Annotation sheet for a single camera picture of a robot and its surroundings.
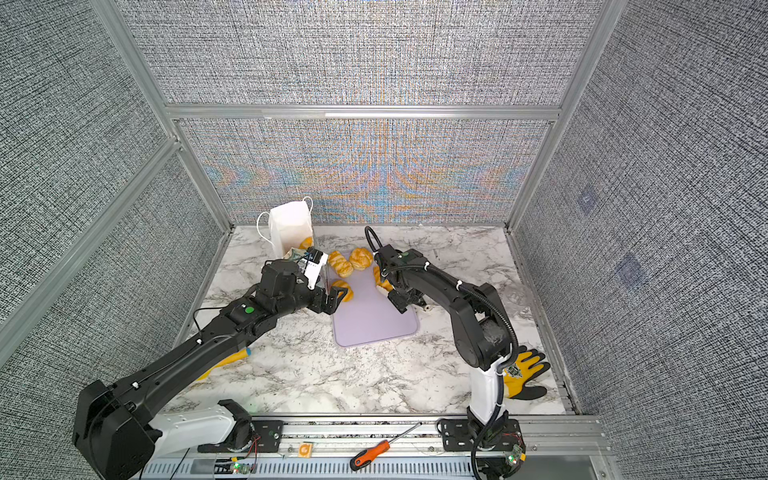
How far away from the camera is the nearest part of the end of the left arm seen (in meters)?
0.69

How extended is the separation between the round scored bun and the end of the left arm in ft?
1.14

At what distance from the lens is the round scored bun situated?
1.05 metres
